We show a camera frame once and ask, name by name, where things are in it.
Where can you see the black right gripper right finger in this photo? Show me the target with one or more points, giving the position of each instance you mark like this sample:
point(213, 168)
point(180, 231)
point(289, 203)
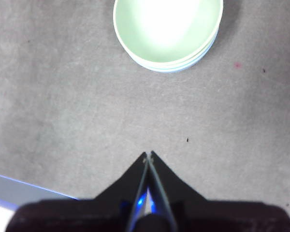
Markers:
point(220, 215)

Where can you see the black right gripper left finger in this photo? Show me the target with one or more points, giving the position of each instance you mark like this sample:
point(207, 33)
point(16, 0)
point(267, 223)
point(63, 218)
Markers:
point(87, 215)

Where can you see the blue ribbed bowl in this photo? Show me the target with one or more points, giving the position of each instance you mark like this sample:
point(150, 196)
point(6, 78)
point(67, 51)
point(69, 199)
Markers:
point(171, 71)

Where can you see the green ribbed bowl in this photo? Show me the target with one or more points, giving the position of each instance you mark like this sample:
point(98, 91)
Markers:
point(159, 36)
point(174, 67)

